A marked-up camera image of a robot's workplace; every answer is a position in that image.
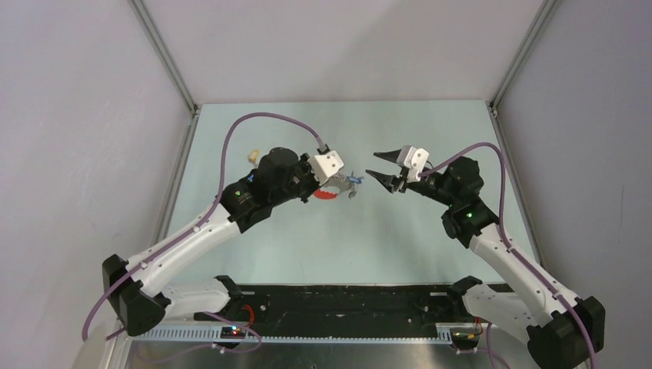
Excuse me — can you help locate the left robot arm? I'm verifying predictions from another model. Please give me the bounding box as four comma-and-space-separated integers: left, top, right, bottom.
102, 148, 344, 337

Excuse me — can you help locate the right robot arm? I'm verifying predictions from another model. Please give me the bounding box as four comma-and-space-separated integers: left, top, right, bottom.
368, 142, 606, 368

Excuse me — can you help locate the key with yellow tag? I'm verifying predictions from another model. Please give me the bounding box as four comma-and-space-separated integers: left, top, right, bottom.
248, 149, 259, 167

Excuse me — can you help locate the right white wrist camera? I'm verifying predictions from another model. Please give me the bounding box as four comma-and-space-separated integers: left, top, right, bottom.
395, 145, 430, 183

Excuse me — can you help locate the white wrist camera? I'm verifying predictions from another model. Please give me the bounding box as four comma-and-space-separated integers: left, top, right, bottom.
395, 145, 430, 183
308, 150, 344, 187

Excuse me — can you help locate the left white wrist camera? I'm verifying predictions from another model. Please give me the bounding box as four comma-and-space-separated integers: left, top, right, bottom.
308, 150, 344, 187

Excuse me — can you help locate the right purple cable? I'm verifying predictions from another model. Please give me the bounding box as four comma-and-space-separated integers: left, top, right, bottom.
418, 141, 597, 369

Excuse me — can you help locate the purple cable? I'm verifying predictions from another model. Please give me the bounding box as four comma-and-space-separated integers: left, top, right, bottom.
418, 141, 597, 369
81, 112, 330, 342

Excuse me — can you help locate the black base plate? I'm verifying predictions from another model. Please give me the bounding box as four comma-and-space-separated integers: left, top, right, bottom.
218, 284, 475, 338

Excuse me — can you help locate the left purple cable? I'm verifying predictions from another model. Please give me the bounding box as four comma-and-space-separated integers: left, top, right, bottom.
81, 112, 330, 342

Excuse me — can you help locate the grey slotted cable duct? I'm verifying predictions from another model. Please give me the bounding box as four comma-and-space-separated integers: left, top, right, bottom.
132, 325, 452, 344

